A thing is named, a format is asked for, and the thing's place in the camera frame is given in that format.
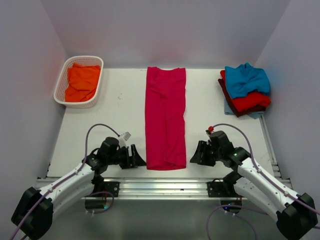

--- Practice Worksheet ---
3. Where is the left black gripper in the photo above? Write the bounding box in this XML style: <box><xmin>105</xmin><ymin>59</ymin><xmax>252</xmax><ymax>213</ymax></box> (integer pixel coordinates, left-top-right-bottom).
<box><xmin>107</xmin><ymin>144</ymin><xmax>146</xmax><ymax>169</ymax></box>

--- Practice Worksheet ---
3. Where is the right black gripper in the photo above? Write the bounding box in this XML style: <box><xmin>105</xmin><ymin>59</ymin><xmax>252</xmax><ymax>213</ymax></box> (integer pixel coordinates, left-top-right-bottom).
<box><xmin>189</xmin><ymin>140</ymin><xmax>223</xmax><ymax>167</ymax></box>

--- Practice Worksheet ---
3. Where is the crimson pink t shirt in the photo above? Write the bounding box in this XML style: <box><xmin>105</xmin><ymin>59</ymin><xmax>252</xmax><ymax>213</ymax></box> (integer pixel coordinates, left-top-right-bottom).
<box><xmin>145</xmin><ymin>66</ymin><xmax>187</xmax><ymax>171</ymax></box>

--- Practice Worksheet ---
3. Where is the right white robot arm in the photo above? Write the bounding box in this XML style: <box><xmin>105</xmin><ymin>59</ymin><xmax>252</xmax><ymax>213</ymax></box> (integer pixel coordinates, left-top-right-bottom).
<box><xmin>190</xmin><ymin>127</ymin><xmax>318</xmax><ymax>240</ymax></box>

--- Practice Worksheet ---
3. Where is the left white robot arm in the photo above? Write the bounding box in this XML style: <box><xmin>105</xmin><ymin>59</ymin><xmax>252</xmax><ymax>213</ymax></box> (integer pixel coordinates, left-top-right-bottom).
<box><xmin>11</xmin><ymin>137</ymin><xmax>146</xmax><ymax>240</ymax></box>

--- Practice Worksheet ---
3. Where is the light blue folded t shirt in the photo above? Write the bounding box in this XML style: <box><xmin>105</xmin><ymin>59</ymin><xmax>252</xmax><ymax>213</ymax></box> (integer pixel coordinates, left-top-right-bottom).
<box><xmin>224</xmin><ymin>100</ymin><xmax>264</xmax><ymax>119</ymax></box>

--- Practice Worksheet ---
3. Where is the red folded t shirt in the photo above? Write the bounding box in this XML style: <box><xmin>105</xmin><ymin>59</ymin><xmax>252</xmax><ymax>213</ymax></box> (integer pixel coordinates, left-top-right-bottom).
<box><xmin>220</xmin><ymin>70</ymin><xmax>271</xmax><ymax>112</ymax></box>

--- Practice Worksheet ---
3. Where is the maroon folded t shirt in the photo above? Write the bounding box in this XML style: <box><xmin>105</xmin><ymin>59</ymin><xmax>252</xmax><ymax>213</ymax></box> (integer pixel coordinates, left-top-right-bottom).
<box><xmin>217</xmin><ymin>78</ymin><xmax>267</xmax><ymax>118</ymax></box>

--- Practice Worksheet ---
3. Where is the white plastic laundry basket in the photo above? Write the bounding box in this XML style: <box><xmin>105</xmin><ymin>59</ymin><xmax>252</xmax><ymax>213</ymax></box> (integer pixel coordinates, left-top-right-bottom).
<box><xmin>53</xmin><ymin>55</ymin><xmax>104</xmax><ymax>109</ymax></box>

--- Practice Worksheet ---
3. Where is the orange t shirt in basket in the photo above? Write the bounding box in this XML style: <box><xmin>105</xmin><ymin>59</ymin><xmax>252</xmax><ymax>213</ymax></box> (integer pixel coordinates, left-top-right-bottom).
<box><xmin>65</xmin><ymin>62</ymin><xmax>101</xmax><ymax>103</ymax></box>

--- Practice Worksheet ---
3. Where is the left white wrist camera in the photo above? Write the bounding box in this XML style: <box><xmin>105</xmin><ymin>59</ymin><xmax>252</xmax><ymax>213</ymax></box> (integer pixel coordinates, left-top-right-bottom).
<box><xmin>118</xmin><ymin>131</ymin><xmax>131</xmax><ymax>149</ymax></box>

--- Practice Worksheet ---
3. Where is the aluminium front rail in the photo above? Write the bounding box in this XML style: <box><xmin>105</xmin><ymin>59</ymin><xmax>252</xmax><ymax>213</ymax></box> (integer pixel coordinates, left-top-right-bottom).
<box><xmin>31</xmin><ymin>176</ymin><xmax>293</xmax><ymax>200</ymax></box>

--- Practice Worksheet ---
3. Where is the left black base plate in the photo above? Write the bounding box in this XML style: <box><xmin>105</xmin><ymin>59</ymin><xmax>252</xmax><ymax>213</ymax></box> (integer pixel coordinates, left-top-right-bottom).
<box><xmin>99</xmin><ymin>181</ymin><xmax>120</xmax><ymax>198</ymax></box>

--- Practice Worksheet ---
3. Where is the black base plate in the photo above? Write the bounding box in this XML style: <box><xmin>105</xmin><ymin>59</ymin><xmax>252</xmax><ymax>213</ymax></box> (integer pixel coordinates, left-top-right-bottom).
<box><xmin>206</xmin><ymin>178</ymin><xmax>239</xmax><ymax>198</ymax></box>
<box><xmin>99</xmin><ymin>181</ymin><xmax>120</xmax><ymax>198</ymax></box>

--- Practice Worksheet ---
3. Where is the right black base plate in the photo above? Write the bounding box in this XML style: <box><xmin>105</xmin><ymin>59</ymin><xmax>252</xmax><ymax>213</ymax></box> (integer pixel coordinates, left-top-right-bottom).
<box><xmin>206</xmin><ymin>178</ymin><xmax>239</xmax><ymax>198</ymax></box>

